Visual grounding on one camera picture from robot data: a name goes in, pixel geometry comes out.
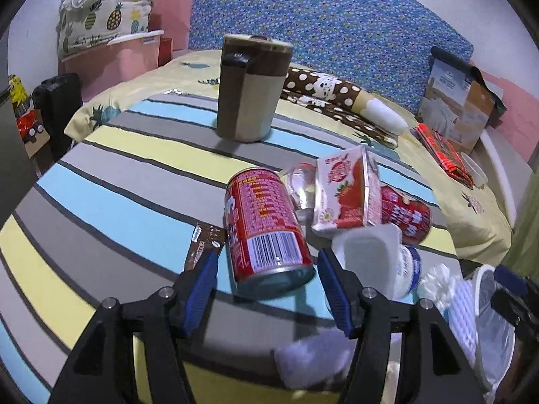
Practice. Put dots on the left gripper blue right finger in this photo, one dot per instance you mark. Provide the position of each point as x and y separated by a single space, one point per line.
342 289

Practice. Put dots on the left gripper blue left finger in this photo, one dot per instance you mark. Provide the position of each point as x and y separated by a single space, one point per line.
193 288

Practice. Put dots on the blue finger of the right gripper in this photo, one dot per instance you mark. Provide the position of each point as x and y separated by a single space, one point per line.
510 281

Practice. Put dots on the brown snack wrapper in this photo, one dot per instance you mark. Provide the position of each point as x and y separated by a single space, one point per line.
205 238

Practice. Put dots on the white blue yogurt cup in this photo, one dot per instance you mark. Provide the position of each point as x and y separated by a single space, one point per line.
377 256

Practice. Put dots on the white tissue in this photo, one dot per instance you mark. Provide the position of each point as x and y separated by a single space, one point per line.
439 286

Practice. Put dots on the pink strawberry milk carton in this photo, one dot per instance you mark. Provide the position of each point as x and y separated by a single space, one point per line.
347 192

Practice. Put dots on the red milk can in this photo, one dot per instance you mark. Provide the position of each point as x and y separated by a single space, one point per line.
412 216

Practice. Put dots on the clear plastic cup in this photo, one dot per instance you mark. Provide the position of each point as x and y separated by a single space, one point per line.
299 181

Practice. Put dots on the white round trash bin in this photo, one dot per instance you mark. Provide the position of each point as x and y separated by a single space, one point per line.
490 323

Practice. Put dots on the green curtain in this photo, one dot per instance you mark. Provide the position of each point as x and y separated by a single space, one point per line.
522 257

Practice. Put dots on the white mattress edge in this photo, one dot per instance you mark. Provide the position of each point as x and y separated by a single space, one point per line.
507 172

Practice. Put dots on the white plastic bowl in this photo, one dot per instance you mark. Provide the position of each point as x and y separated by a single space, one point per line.
478 176

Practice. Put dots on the red plaid folded cloth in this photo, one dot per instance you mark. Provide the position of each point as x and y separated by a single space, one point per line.
444 154

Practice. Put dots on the brown polka dot blanket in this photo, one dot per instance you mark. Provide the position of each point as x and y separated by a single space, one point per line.
344 101

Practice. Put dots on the bedding package box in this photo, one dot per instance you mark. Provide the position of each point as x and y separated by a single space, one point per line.
457 103

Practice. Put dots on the brown beige lidded mug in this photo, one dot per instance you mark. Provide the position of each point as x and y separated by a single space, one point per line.
253 70

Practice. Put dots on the red toy car box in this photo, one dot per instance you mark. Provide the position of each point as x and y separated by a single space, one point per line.
30 125

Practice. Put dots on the black suitcase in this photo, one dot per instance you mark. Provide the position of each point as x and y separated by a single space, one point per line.
57 99

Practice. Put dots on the pink storage box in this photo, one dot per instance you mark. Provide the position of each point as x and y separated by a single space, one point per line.
121 59

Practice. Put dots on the blue patterned headboard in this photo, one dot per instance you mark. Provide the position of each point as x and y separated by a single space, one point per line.
383 45

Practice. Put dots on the pineapple print bedding bundle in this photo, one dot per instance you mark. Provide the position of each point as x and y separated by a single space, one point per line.
84 24

